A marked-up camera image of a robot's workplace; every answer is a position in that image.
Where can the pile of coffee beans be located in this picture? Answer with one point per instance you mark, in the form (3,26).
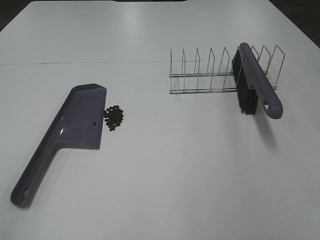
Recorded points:
(113,117)

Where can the purple plastic dustpan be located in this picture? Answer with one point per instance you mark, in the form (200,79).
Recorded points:
(77,125)

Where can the purple hand brush black bristles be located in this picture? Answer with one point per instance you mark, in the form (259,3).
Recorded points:
(252,85)

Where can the chrome wire dish rack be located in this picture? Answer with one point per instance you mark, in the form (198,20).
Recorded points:
(213,73)

